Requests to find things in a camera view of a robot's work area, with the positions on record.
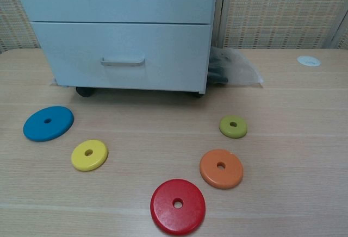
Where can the red wooden disc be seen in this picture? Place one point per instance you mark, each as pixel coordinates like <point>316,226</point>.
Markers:
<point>178,206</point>

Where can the white cabinet body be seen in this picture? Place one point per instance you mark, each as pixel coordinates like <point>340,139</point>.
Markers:
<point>218,14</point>

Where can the woven bamboo screen panel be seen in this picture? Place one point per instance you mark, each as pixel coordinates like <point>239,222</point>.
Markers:
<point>16,17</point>
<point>277,11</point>

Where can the black rubber item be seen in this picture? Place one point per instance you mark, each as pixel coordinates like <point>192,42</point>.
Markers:
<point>217,69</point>

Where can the black caster wheel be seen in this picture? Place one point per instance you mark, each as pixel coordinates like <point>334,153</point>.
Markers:
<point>84,91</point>
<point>197,94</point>

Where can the green wooden disc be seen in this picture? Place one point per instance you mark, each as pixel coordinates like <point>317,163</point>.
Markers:
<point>233,127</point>

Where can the clear plastic bag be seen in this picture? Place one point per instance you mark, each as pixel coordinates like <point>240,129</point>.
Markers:
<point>244,71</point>

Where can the blue wooden disc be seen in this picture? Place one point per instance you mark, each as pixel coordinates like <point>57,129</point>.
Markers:
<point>49,123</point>

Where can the yellow wooden disc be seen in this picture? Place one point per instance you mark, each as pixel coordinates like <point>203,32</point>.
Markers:
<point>89,155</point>

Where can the orange wooden disc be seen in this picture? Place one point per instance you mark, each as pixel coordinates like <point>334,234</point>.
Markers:
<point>221,168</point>

